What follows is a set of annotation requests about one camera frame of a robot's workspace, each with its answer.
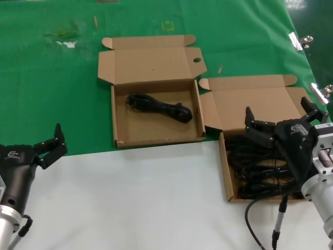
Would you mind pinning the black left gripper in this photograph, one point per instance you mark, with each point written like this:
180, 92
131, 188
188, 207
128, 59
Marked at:
15, 169

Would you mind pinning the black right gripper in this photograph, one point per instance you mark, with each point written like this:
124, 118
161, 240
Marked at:
295, 140

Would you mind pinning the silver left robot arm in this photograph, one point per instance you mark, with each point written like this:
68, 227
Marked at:
6, 224

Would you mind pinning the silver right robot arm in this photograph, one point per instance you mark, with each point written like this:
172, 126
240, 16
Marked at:
320, 198

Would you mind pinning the cardboard box with round hole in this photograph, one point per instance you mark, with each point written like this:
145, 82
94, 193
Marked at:
156, 132

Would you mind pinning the green table cloth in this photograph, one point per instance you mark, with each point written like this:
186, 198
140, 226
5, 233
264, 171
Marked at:
39, 78

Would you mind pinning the short wooden stick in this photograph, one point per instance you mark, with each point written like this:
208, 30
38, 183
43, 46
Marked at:
220, 69

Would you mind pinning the long wooden stick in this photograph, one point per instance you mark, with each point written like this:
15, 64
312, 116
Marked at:
95, 22

